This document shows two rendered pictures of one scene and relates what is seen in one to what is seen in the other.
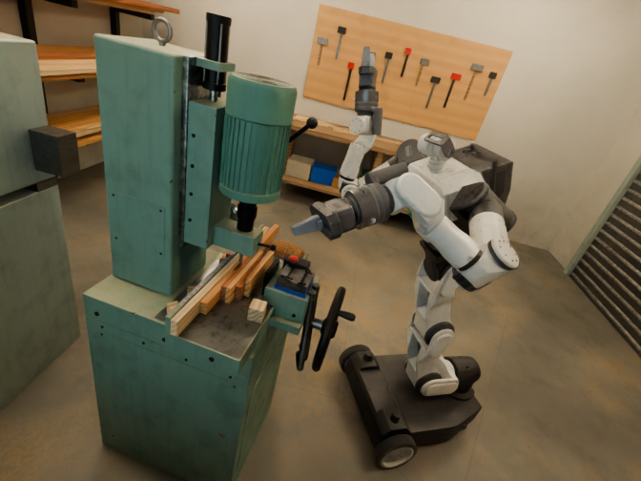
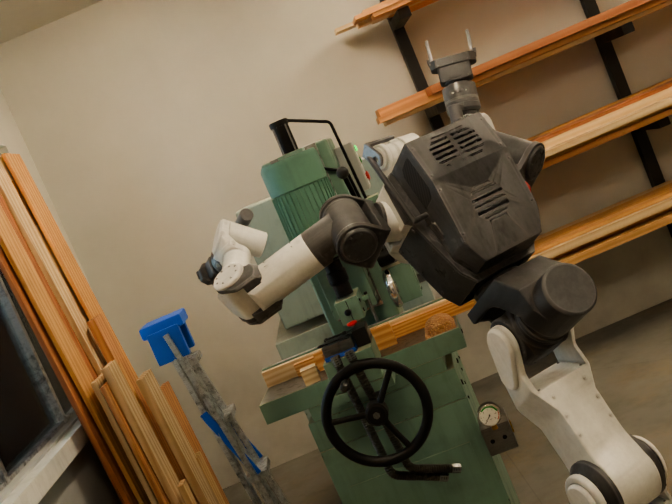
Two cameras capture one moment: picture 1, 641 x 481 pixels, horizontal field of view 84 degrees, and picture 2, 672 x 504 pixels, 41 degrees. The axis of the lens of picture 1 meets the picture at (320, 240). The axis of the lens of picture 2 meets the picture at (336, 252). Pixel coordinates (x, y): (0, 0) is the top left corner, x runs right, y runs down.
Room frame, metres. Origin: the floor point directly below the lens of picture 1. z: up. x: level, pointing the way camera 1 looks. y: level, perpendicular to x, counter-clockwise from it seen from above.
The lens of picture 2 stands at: (0.92, -2.39, 1.45)
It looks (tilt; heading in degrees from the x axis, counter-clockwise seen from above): 5 degrees down; 89
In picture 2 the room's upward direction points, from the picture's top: 23 degrees counter-clockwise
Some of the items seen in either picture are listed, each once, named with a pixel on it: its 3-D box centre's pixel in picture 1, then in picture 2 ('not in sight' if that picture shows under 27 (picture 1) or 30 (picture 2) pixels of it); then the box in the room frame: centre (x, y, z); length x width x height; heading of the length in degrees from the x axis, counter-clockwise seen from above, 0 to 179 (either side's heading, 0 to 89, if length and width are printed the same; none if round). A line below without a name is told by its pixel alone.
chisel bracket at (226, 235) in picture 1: (237, 239); (352, 308); (0.96, 0.26, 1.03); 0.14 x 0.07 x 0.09; 82
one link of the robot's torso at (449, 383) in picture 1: (430, 373); not in sight; (1.36, -0.72, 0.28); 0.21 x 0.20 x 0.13; 112
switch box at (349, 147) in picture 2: not in sight; (352, 168); (1.14, 0.53, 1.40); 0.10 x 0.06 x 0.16; 82
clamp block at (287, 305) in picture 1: (291, 293); (354, 364); (0.90, 0.05, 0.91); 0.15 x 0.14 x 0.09; 172
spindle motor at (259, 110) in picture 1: (256, 140); (308, 207); (0.96, 0.24, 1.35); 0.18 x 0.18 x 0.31
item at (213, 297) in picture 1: (247, 261); (383, 336); (1.01, 0.23, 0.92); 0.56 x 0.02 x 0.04; 172
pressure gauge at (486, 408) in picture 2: not in sight; (490, 416); (1.18, -0.01, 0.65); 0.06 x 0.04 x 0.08; 172
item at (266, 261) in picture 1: (259, 272); (362, 344); (0.95, 0.17, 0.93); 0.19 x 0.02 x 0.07; 172
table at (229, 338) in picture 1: (264, 295); (362, 371); (0.92, 0.13, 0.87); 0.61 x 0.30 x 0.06; 172
